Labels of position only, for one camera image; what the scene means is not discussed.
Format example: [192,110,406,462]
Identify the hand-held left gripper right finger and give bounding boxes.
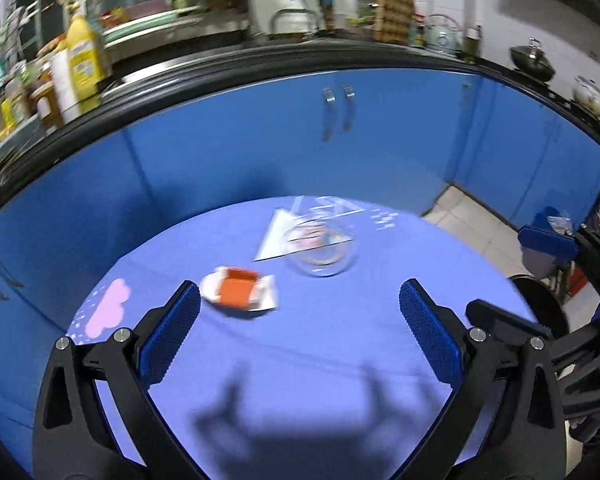
[399,278,567,480]

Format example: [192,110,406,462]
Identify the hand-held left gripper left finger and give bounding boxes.
[31,280,203,480]

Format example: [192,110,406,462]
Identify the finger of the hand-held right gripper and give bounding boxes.
[518,226,600,292]
[466,299,600,422]

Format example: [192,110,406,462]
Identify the black trash bin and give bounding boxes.
[509,272,571,341]

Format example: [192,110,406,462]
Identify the small orange carton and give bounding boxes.
[200,266,281,320]

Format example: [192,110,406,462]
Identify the grey bin with blue bag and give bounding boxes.
[522,205,581,281]

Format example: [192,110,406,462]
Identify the clear glass dish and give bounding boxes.
[282,217,359,278]

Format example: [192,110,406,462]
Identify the white ceramic pot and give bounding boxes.
[571,75,600,116]

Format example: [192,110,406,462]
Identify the dark wok with lid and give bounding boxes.
[509,37,557,83]

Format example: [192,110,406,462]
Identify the blue kitchen cabinets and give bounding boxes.
[0,67,600,431]

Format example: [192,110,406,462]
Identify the glass oil bottle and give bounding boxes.
[462,25,482,58]

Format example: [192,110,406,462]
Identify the pale green kettle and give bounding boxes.
[422,14,463,53]

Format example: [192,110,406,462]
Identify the jar with red lid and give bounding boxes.
[410,12,427,47]

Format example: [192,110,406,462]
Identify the amber jar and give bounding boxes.
[30,85,63,133]

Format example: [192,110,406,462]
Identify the black kitchen countertop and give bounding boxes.
[0,42,600,211]

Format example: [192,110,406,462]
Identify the checkered cutting board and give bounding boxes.
[372,0,416,46]

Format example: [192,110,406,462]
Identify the yellow detergent bottle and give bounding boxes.
[62,0,112,101]

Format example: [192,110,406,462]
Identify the dish rack tray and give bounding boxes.
[102,10,206,48]

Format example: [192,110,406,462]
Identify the chrome sink faucet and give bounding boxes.
[270,0,321,41]

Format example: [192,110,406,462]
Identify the white sink basin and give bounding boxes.
[250,0,326,41]

